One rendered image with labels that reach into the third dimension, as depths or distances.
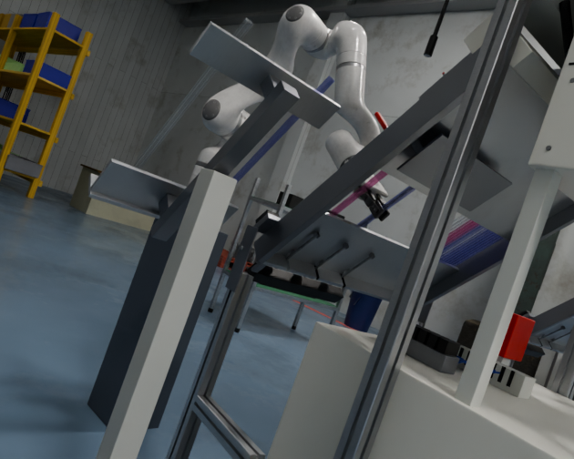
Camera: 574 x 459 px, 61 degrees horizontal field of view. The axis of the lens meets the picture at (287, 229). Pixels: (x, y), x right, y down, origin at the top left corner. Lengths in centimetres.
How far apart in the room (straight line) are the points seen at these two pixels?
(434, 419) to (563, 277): 509
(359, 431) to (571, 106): 61
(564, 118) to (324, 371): 61
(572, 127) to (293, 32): 96
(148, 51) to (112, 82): 112
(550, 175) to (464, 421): 39
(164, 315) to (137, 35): 1087
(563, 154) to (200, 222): 65
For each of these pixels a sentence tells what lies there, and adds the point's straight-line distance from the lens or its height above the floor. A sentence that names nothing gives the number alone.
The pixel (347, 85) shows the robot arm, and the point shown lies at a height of 124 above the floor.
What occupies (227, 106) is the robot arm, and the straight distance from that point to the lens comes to 161.
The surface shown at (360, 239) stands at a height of 83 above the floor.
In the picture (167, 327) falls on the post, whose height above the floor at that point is 51.
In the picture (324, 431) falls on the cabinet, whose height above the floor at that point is 44.
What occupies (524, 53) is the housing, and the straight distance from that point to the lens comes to 98.
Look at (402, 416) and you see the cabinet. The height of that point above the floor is 55.
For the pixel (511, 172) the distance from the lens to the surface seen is 131.
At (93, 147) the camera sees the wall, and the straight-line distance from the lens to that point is 1135.
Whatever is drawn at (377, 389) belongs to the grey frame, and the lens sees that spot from 86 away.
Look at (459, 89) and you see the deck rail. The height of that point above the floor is 113.
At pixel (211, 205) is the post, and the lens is 100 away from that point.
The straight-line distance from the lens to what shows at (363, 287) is 151.
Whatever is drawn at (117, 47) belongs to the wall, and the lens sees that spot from 1152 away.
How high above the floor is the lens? 77
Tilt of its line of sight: level
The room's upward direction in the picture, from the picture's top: 20 degrees clockwise
